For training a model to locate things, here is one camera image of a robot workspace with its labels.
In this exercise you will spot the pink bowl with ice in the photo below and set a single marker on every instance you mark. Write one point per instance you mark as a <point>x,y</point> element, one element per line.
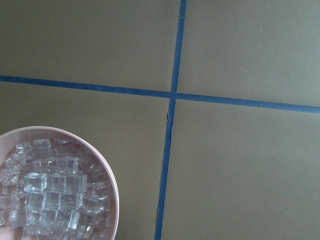
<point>55,186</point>

